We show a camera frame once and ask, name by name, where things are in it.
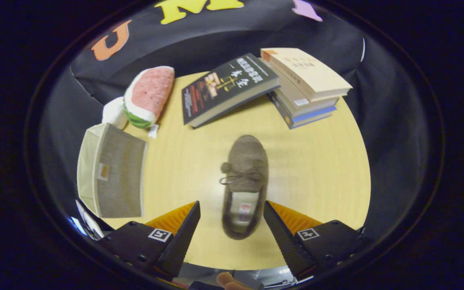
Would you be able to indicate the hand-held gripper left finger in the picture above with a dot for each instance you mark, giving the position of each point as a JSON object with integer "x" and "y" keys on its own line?
{"x": 181, "y": 241}

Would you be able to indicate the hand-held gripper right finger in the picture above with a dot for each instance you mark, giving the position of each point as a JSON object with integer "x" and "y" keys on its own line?
{"x": 284, "y": 241}

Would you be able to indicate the brown shoe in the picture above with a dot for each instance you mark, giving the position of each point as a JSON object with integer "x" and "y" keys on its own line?
{"x": 248, "y": 161}

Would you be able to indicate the cream fabric storage box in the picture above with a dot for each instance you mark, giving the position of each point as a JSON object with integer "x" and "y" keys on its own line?
{"x": 115, "y": 177}

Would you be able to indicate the dark blue book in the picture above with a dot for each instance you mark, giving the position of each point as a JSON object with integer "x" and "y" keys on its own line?
{"x": 300, "y": 119}

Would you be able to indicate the beige book white label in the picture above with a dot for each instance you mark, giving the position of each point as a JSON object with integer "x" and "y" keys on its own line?
{"x": 296, "y": 100}

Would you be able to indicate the white plush toy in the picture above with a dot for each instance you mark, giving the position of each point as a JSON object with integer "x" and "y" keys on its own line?
{"x": 114, "y": 114}

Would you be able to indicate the watermelon slice plush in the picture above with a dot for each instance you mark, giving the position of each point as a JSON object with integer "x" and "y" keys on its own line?
{"x": 151, "y": 90}

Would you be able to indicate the black cover book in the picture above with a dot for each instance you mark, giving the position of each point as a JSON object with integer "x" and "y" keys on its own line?
{"x": 224, "y": 88}

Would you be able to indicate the thick beige book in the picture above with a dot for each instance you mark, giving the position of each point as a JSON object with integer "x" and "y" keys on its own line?
{"x": 308, "y": 72}

